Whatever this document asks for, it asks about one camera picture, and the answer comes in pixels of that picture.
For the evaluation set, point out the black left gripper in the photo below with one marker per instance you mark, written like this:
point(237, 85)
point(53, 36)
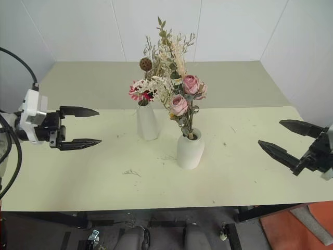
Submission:
point(53, 127)

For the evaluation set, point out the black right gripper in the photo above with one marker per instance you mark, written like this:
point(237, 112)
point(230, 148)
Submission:
point(318, 156)

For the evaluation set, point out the tapered white vase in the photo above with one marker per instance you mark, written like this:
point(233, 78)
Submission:
point(147, 122)

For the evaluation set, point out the dried wildflower bouquet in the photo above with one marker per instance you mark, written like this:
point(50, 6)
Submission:
point(145, 89)

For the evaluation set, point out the grey strip on mat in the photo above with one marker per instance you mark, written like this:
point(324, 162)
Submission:
point(312, 221)

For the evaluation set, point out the orange floor mat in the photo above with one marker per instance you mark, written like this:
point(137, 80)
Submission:
point(286, 229)

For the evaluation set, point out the rounded white vase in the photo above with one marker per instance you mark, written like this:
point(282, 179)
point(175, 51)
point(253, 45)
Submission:
point(190, 152)

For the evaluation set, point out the metal caster wheel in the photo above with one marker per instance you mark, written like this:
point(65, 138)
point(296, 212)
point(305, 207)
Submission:
point(223, 234)
point(93, 236)

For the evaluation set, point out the pink rose bouquet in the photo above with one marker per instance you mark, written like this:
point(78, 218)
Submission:
point(191, 84)

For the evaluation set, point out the dark grey rounded shape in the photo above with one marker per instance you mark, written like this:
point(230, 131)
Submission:
point(132, 238)
point(193, 237)

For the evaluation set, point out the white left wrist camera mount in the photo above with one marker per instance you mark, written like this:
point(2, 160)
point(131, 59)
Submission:
point(31, 104)

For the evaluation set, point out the black table frame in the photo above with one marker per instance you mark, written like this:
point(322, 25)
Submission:
point(260, 210)

